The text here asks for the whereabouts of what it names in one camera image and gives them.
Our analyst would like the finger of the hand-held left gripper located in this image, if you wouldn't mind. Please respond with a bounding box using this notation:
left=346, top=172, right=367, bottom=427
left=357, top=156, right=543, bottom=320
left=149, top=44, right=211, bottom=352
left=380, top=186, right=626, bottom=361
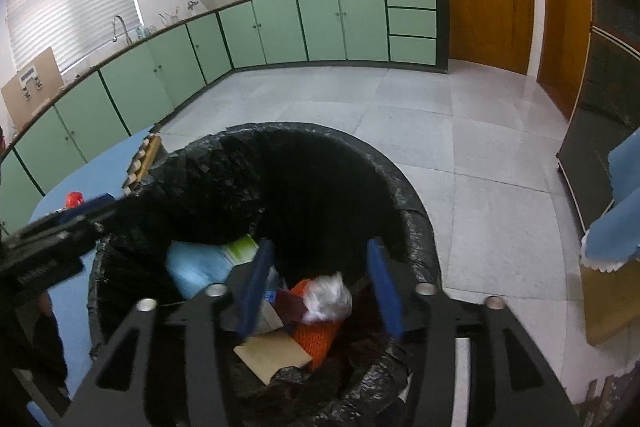
left=10, top=193, right=117, bottom=235
left=0, top=209, right=113, bottom=260

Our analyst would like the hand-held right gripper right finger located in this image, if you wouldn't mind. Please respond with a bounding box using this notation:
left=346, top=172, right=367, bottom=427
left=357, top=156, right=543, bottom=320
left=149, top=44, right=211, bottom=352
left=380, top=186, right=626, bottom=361
left=366, top=238, right=583, bottom=427

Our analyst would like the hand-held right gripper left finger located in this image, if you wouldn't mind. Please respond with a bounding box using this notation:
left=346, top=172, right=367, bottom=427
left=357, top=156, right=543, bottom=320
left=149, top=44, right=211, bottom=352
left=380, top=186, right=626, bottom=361
left=57, top=238, right=277, bottom=427

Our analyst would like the green and white packet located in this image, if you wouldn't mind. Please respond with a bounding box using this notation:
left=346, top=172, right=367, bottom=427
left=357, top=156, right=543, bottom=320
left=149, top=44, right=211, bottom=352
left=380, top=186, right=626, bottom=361
left=222, top=235, right=261, bottom=265

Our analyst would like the dark red packet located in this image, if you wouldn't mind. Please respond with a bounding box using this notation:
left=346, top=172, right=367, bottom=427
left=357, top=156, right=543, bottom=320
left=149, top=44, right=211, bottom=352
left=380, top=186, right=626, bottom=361
left=277, top=289, right=308, bottom=323

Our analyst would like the white plastic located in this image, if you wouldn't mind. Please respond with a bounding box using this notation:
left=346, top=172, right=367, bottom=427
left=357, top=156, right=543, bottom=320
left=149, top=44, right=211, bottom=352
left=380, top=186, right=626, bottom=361
left=300, top=272, right=353, bottom=324

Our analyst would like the blue plastic bag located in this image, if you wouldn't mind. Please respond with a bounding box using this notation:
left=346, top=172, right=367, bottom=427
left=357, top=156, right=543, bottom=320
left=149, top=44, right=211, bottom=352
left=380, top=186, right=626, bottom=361
left=166, top=241, right=251, bottom=300

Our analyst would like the pale cardboard piece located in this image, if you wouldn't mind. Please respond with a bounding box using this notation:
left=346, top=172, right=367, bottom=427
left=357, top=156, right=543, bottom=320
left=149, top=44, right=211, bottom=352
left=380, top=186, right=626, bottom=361
left=233, top=332, right=313, bottom=385

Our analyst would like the short orange foam net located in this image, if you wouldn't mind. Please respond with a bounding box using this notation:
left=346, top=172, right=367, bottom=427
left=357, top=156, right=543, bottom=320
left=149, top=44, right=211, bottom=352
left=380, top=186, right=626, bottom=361
left=290, top=279, right=346, bottom=370

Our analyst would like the trash bin with black liner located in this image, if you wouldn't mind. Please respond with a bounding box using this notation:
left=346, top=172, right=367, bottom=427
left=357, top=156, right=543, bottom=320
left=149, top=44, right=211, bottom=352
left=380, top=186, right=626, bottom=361
left=87, top=122, right=443, bottom=427

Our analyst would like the person's left forearm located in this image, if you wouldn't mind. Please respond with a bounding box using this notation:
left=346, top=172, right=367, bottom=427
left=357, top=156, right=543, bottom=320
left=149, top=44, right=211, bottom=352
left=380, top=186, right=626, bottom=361
left=0, top=277, right=68, bottom=413

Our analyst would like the brown cardboard box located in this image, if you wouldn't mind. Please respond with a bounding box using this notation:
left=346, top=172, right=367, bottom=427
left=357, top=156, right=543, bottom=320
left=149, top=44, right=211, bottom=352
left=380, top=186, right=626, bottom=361
left=0, top=47, right=65, bottom=130

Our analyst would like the green base cabinet run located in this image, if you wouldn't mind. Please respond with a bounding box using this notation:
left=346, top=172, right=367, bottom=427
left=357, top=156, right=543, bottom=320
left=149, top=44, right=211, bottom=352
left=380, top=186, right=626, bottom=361
left=0, top=12, right=233, bottom=233

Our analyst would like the metal kitchen faucet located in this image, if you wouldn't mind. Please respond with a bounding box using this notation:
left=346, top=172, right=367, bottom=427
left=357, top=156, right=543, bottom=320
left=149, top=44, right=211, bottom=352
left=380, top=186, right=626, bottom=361
left=111, top=15, right=132, bottom=48

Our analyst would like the wooden table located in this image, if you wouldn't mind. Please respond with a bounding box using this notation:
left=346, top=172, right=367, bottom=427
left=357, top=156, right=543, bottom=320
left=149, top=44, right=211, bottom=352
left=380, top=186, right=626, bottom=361
left=580, top=252, right=640, bottom=345

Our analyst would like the green base cabinet with drawers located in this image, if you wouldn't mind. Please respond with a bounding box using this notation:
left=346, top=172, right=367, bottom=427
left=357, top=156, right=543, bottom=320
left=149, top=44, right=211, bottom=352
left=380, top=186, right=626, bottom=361
left=217, top=0, right=449, bottom=74

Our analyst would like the dark glass cabinet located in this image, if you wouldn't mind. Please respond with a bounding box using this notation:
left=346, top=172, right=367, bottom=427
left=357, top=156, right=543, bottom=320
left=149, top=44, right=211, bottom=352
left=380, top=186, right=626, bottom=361
left=556, top=0, right=640, bottom=233

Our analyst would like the plain wooden door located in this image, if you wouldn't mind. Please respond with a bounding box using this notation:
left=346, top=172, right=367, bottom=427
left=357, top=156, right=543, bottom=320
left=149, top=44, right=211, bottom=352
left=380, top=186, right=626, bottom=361
left=532, top=0, right=596, bottom=120

